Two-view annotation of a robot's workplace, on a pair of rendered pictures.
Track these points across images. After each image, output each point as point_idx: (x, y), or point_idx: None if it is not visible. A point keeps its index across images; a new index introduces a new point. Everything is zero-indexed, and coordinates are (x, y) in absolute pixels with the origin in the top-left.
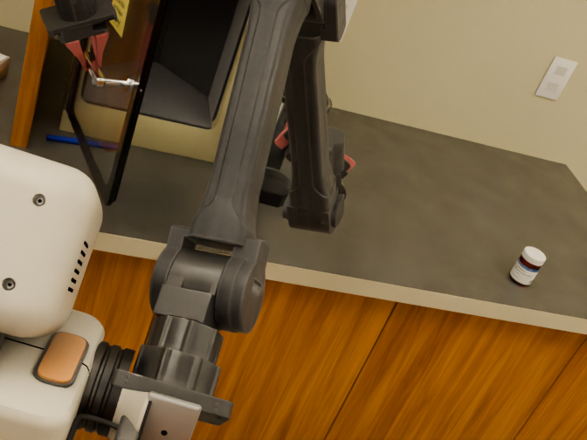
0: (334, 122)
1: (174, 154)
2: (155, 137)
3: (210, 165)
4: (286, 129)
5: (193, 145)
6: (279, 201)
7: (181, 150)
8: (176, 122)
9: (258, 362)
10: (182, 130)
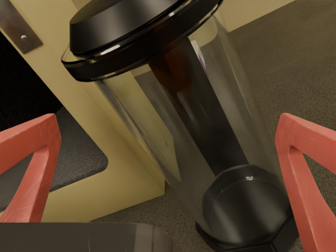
0: (317, 8)
1: (103, 217)
2: (63, 214)
3: (152, 206)
4: (4, 221)
5: (110, 196)
6: (274, 251)
7: (105, 208)
8: (61, 187)
9: None
10: (78, 190)
